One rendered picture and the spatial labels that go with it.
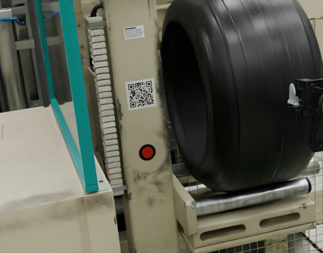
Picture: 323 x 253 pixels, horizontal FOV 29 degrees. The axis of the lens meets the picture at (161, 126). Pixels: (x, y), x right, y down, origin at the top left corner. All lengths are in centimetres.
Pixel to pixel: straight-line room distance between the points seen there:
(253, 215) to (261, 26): 51
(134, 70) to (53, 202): 74
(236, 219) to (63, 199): 86
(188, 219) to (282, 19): 56
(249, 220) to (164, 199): 23
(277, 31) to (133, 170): 52
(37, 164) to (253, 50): 65
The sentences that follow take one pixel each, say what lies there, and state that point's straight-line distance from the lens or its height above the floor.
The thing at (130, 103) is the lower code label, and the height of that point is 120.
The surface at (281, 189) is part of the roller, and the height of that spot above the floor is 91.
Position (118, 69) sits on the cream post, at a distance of 159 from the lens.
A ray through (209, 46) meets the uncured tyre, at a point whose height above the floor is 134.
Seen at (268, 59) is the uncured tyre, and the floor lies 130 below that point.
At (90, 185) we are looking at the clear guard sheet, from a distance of 92.
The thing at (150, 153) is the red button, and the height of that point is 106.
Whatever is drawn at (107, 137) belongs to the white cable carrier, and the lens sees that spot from 164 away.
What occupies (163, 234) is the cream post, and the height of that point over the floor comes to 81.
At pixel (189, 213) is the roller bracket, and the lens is 163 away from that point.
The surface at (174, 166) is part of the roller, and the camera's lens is 194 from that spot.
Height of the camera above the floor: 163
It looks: 18 degrees down
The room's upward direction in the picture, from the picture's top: 6 degrees counter-clockwise
